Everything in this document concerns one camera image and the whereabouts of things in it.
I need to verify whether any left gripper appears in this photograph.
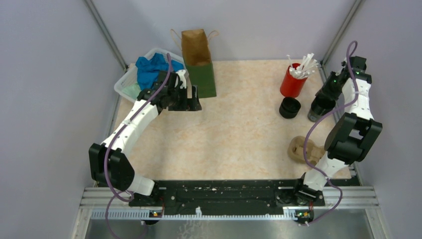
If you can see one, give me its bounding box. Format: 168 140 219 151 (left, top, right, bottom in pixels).
168 84 201 111

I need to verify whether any stack of black lids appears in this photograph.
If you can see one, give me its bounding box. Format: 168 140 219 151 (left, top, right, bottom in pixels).
279 97 301 119

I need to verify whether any black coffee cup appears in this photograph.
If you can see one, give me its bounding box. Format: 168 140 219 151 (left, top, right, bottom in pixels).
308 97 336 122

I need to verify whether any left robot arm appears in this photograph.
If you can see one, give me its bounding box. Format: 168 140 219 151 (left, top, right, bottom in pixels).
89 70 202 206

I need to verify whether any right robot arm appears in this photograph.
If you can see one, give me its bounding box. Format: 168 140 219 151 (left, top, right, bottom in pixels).
292 56 383 205

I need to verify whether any blue cloth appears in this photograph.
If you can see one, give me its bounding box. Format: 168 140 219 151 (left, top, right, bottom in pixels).
135 53 169 90

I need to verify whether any green brown paper bag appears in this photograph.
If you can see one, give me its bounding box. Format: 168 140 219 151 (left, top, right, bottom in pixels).
170 28 219 98

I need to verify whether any light green cloth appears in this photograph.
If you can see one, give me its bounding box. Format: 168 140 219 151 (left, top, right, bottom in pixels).
122 83 141 102

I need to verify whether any white plastic basket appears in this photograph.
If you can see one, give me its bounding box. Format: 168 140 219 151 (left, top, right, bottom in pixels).
114 48 185 103

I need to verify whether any red cylindrical straw holder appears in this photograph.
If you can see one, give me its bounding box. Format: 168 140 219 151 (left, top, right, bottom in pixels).
280 66 308 98

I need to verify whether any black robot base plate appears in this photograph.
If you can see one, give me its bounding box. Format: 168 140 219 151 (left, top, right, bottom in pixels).
129 179 325 216

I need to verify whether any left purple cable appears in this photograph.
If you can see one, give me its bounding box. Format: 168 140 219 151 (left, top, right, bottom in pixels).
104 52 173 239

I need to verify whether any purple cable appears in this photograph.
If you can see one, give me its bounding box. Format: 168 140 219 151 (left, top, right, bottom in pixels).
104 52 173 239
298 41 359 228

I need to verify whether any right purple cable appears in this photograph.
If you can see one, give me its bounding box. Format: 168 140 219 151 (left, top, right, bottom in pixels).
298 41 359 228

